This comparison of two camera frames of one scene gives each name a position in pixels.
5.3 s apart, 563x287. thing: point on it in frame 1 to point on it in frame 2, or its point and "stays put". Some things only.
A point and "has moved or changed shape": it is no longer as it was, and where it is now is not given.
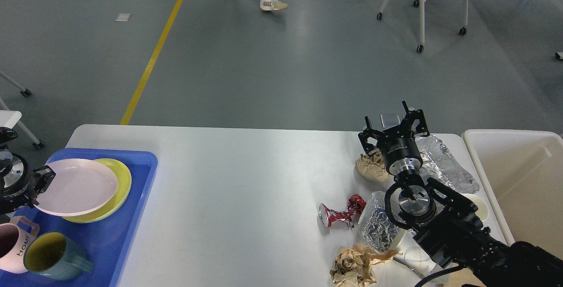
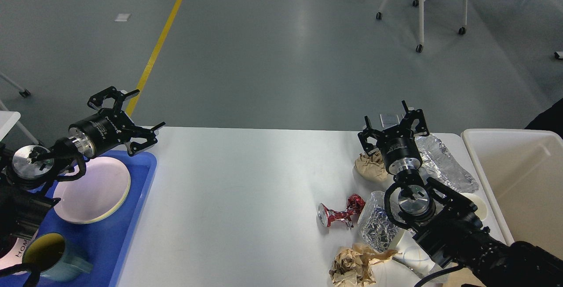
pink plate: [78, 186] has moved or changed shape
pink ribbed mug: [16, 234] stays put
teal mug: [56, 256] stays put
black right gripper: [400, 153] stays put
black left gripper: [14, 177] to [108, 126]
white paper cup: [482, 211] stays put
